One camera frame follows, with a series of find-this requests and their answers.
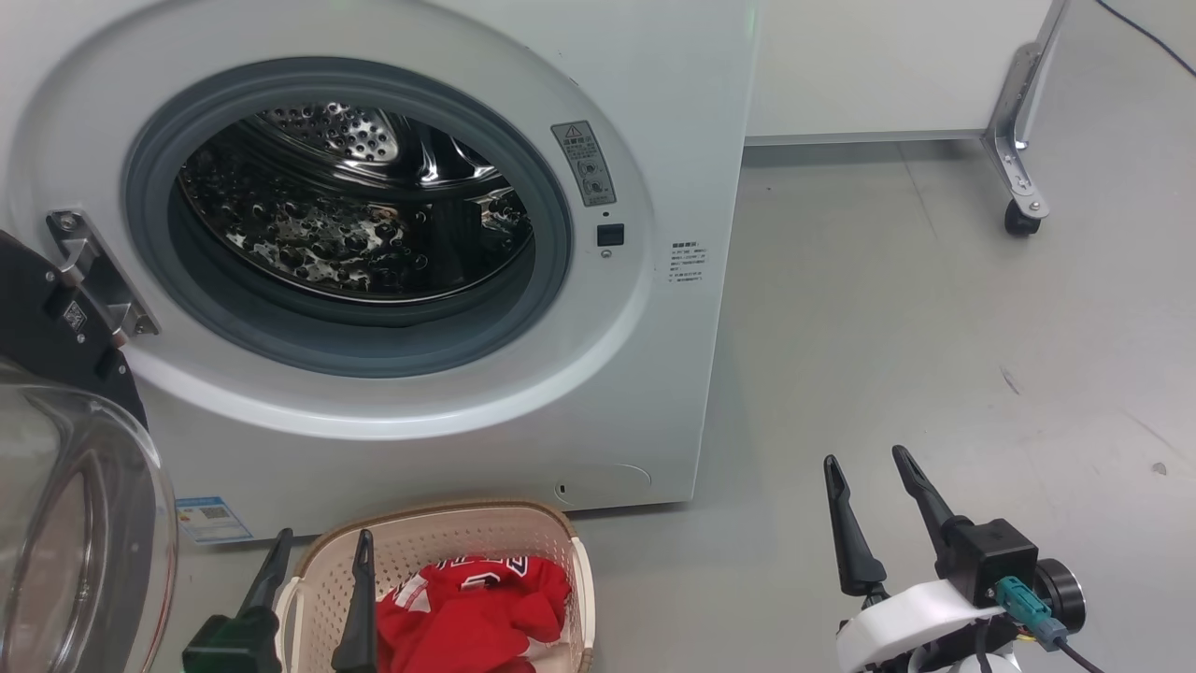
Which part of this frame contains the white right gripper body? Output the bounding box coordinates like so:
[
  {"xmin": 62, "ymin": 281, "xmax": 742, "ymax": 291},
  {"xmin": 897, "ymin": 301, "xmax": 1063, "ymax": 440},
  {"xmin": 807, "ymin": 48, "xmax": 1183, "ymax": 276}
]
[{"xmin": 834, "ymin": 578, "xmax": 1005, "ymax": 673}]

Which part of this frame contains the perforated steel washer drum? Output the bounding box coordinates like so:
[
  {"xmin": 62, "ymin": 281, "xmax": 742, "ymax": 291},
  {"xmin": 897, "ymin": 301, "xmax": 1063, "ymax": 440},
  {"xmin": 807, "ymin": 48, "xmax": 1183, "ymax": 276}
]
[{"xmin": 178, "ymin": 101, "xmax": 535, "ymax": 305}]

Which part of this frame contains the cream perforated laundry basket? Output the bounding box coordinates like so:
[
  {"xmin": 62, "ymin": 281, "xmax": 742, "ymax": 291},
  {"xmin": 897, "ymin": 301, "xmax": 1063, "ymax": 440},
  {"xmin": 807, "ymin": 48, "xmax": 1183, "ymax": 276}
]
[{"xmin": 274, "ymin": 498, "xmax": 596, "ymax": 673}]

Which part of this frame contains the grey rubber door gasket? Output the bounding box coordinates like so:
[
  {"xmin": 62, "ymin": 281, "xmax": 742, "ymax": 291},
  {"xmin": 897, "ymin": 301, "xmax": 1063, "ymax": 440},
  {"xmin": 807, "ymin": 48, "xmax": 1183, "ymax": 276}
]
[{"xmin": 124, "ymin": 58, "xmax": 573, "ymax": 379}]

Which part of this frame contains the silver door hinge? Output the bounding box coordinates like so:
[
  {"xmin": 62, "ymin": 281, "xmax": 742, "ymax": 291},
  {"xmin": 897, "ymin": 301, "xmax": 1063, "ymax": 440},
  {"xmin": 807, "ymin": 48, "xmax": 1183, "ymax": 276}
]
[{"xmin": 47, "ymin": 209, "xmax": 160, "ymax": 342}]

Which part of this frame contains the teal connector camera cable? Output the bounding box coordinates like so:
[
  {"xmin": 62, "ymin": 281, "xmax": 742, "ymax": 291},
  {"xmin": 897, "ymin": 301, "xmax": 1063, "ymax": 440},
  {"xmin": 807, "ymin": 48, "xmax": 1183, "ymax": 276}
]
[{"xmin": 993, "ymin": 576, "xmax": 1113, "ymax": 673}]

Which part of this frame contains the thin black floor cable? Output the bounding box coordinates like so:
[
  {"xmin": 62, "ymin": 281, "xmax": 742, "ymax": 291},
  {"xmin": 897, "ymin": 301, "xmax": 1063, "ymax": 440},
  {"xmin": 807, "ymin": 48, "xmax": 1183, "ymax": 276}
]
[{"xmin": 1093, "ymin": 0, "xmax": 1196, "ymax": 80}]

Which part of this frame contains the red and white jersey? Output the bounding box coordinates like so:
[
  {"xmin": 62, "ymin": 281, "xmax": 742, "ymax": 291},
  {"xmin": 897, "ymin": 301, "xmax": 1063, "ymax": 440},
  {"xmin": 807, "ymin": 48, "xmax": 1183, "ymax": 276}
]
[{"xmin": 376, "ymin": 554, "xmax": 573, "ymax": 673}]

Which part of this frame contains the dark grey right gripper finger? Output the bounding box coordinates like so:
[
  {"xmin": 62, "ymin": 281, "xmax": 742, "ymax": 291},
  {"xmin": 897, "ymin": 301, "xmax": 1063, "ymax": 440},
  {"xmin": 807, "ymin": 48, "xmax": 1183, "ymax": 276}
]
[
  {"xmin": 823, "ymin": 455, "xmax": 889, "ymax": 599},
  {"xmin": 891, "ymin": 445, "xmax": 969, "ymax": 564}
]

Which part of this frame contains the small printed text sticker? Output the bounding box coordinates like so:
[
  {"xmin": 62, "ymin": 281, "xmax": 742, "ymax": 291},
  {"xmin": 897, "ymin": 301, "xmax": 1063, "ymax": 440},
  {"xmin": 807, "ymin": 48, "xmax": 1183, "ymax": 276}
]
[{"xmin": 668, "ymin": 241, "xmax": 709, "ymax": 285}]

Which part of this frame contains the white partition board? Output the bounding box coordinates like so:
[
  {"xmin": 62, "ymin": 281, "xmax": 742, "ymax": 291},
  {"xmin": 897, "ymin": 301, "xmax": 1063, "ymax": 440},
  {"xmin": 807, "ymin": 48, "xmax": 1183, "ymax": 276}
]
[{"xmin": 745, "ymin": 0, "xmax": 1057, "ymax": 146}]

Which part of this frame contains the round drain filter cover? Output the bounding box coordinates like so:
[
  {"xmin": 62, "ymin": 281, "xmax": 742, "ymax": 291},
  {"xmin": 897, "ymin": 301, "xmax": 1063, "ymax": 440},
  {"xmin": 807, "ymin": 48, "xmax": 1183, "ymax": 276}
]
[{"xmin": 554, "ymin": 463, "xmax": 652, "ymax": 508}]

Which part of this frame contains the grey warning sticker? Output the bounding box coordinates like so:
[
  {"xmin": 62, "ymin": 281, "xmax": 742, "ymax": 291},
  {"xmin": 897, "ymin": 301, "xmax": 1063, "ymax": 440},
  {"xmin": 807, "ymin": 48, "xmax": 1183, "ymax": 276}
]
[{"xmin": 550, "ymin": 120, "xmax": 618, "ymax": 208}]

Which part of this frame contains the blue energy label sticker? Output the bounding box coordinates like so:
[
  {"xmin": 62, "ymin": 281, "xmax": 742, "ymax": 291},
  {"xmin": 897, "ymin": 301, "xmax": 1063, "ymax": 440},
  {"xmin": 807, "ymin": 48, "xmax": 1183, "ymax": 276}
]
[{"xmin": 175, "ymin": 495, "xmax": 254, "ymax": 546}]

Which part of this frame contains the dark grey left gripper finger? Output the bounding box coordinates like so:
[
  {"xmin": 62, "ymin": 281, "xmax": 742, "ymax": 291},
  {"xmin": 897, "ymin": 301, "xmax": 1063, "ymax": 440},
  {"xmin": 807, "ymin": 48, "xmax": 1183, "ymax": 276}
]
[
  {"xmin": 331, "ymin": 529, "xmax": 378, "ymax": 673},
  {"xmin": 234, "ymin": 528, "xmax": 294, "ymax": 618}
]

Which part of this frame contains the black round glass washer door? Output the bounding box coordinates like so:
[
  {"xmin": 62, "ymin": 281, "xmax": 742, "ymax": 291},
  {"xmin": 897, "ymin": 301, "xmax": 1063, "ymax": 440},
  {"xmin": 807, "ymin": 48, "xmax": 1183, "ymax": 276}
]
[{"xmin": 0, "ymin": 229, "xmax": 178, "ymax": 673}]

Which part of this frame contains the silver metal caster bracket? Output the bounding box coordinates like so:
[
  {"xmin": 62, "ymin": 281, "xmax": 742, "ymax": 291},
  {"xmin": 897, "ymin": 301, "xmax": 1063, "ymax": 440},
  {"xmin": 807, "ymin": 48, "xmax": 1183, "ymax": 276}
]
[{"xmin": 981, "ymin": 0, "xmax": 1074, "ymax": 221}]

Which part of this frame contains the white front-load washing machine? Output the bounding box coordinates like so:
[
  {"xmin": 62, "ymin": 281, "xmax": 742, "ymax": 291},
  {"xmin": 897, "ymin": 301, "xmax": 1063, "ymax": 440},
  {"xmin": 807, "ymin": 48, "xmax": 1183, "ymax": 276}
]
[{"xmin": 0, "ymin": 0, "xmax": 760, "ymax": 543}]

